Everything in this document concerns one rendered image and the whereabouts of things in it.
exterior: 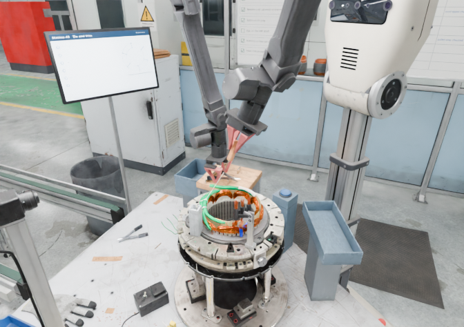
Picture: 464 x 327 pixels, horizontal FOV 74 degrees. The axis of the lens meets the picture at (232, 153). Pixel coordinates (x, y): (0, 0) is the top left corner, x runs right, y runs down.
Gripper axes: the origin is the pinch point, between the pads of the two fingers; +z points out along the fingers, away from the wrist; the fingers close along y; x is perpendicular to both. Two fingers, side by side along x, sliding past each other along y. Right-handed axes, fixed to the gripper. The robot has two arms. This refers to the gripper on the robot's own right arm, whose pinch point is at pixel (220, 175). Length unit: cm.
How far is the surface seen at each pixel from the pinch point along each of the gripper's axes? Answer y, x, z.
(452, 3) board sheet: -202, 91, -50
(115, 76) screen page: -33, -77, -26
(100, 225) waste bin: -36, -128, 94
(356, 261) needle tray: 19, 51, 6
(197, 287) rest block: 31.4, 5.3, 23.9
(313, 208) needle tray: -0.6, 35.4, 6.2
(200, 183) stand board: 5.2, -6.1, 1.9
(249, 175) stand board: -7.9, 8.7, 2.6
